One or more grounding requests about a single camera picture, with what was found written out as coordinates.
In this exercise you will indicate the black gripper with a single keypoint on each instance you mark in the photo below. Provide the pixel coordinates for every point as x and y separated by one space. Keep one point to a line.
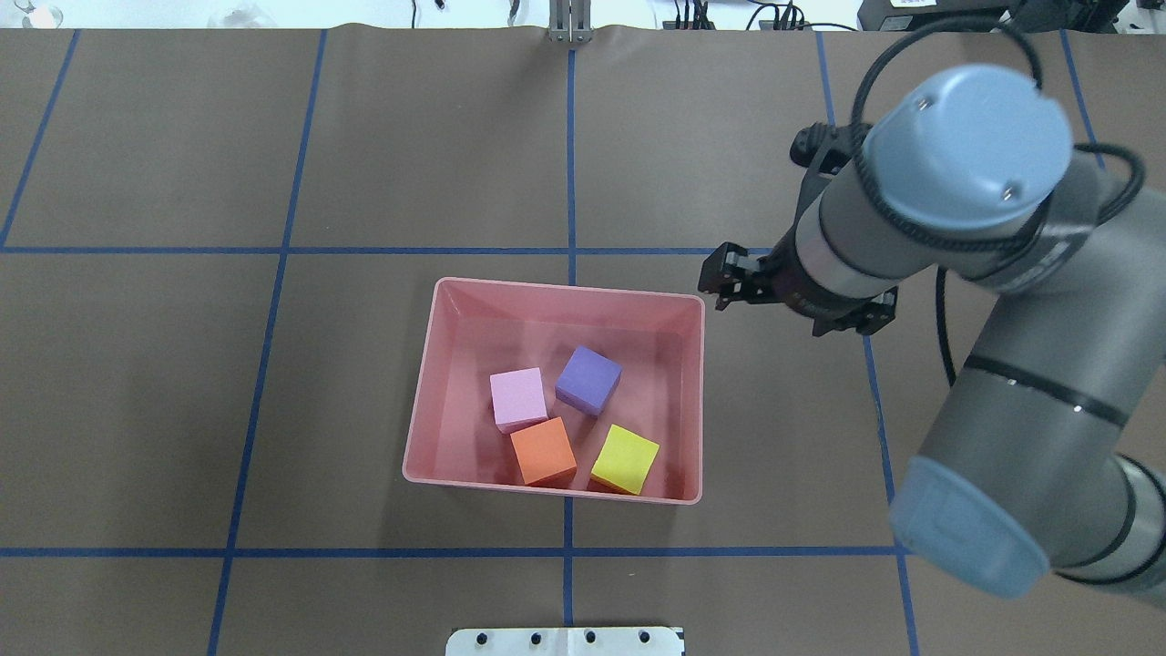
805 293

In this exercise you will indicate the purple foam block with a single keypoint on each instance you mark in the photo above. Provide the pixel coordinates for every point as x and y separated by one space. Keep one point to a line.
588 381

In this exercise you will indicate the yellow foam block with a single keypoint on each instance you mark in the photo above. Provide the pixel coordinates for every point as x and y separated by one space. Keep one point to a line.
624 461

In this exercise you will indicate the pink foam block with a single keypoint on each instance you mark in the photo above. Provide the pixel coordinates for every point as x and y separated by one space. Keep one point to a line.
517 399

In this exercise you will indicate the orange foam block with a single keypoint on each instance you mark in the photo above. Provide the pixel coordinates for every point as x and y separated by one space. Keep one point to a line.
544 453

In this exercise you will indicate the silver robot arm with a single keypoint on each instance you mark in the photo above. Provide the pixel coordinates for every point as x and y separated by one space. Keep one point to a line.
976 171

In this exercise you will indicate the pink plastic bin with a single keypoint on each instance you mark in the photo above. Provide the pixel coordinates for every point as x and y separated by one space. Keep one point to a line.
481 327

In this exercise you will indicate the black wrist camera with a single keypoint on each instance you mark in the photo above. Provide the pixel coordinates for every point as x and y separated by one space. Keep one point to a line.
823 150

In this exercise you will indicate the white camera mast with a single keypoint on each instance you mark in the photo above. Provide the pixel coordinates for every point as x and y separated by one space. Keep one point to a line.
610 640

